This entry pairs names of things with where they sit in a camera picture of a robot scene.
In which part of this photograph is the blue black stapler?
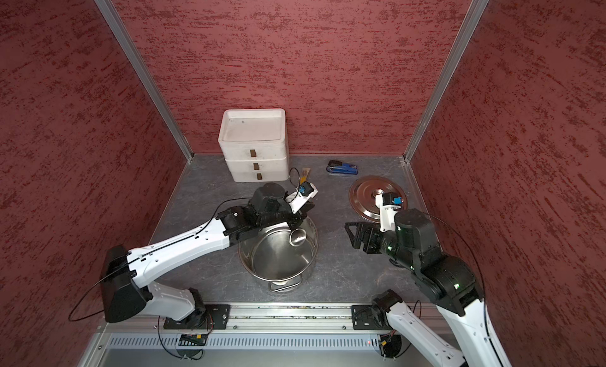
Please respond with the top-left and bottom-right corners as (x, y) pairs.
(326, 160), (358, 175)

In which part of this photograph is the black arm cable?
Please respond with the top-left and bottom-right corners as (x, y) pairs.
(416, 212), (489, 367)
(68, 167), (302, 323)

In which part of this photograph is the aluminium corner post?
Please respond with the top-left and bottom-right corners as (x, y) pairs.
(403, 0), (490, 165)
(93, 0), (194, 163)

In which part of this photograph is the white perforated vent strip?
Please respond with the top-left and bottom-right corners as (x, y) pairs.
(107, 333), (381, 351)

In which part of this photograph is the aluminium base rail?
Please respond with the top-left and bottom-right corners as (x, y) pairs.
(77, 301), (455, 367)

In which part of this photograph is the right aluminium corner post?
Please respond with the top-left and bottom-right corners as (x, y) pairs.
(403, 0), (490, 165)

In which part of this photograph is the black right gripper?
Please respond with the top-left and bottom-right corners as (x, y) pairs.
(343, 219), (418, 266)

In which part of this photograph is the white three-drawer storage box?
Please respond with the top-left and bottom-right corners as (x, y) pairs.
(218, 108), (290, 182)

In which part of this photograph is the steel pot lid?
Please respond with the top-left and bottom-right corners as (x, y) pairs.
(349, 175), (408, 223)

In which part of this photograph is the long steel ladle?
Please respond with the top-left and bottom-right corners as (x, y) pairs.
(288, 228), (307, 247)

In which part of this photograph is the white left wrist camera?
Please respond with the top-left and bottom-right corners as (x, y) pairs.
(286, 181), (317, 214)

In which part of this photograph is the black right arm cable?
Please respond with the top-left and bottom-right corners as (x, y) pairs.
(416, 212), (489, 367)

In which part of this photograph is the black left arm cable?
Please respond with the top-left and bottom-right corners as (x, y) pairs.
(68, 167), (302, 323)

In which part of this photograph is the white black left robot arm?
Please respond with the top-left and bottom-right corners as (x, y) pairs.
(100, 182), (318, 326)

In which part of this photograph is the left aluminium corner post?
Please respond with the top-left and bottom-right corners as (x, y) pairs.
(93, 0), (194, 163)

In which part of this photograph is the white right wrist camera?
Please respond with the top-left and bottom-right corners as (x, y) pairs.
(375, 192), (403, 232)

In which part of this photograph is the stainless steel stock pot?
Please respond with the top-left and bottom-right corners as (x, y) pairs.
(238, 217), (320, 294)

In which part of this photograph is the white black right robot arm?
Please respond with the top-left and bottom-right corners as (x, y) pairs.
(345, 209), (511, 366)

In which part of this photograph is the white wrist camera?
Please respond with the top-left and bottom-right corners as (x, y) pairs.
(375, 192), (403, 232)
(286, 181), (317, 214)

